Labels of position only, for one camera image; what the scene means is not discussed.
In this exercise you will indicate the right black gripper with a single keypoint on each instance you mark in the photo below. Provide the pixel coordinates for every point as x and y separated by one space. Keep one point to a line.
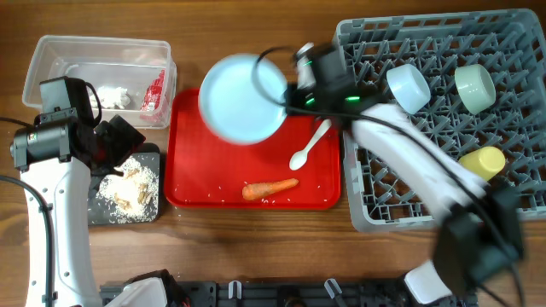
291 96

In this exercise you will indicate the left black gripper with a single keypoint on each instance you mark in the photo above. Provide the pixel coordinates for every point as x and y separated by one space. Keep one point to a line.
125 137

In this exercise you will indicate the white napkin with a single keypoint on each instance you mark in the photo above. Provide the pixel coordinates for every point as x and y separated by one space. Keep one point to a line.
111 98

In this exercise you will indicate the red sauce packet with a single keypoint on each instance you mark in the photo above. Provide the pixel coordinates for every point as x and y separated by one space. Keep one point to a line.
150 107

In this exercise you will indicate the rice and food scraps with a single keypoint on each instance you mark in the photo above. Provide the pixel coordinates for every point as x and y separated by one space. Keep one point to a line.
128 192

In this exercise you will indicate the light blue bowl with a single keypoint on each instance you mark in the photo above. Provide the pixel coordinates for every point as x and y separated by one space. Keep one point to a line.
409 88

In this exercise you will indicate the light blue plate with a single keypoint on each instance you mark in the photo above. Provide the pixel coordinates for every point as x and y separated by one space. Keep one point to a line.
231 106

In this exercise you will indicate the mint green bowl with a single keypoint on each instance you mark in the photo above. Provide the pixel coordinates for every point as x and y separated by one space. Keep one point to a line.
475 88

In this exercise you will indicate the yellow plastic cup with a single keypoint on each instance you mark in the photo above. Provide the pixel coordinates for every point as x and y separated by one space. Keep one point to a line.
486 162

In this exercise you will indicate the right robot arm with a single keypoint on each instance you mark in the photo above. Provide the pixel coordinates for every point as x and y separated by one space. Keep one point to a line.
479 228

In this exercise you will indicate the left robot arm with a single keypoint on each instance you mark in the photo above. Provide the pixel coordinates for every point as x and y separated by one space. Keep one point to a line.
67 149

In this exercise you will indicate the grey dishwasher rack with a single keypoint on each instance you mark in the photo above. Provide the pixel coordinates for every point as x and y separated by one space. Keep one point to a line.
509 44

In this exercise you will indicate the black plastic tray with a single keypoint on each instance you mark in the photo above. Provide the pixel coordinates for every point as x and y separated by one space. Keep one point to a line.
145 213

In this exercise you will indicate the clear plastic bin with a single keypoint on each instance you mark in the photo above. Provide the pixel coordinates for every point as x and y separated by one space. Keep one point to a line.
114 62

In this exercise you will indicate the white plastic spoon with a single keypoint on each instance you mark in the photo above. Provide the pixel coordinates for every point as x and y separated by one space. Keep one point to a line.
319 129

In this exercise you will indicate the red serving tray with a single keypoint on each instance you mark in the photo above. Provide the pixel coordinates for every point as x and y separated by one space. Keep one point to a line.
204 171

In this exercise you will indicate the orange carrot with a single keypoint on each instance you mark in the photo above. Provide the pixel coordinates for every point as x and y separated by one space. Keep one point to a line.
256 191

